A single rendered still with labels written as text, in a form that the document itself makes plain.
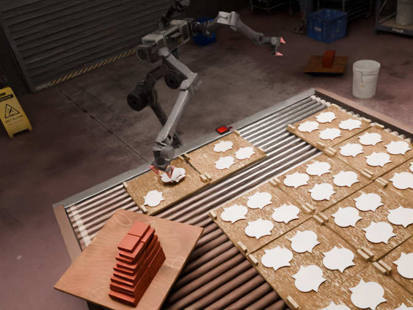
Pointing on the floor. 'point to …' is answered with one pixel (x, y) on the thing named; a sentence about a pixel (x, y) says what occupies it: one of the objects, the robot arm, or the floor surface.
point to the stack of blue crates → (202, 34)
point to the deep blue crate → (327, 25)
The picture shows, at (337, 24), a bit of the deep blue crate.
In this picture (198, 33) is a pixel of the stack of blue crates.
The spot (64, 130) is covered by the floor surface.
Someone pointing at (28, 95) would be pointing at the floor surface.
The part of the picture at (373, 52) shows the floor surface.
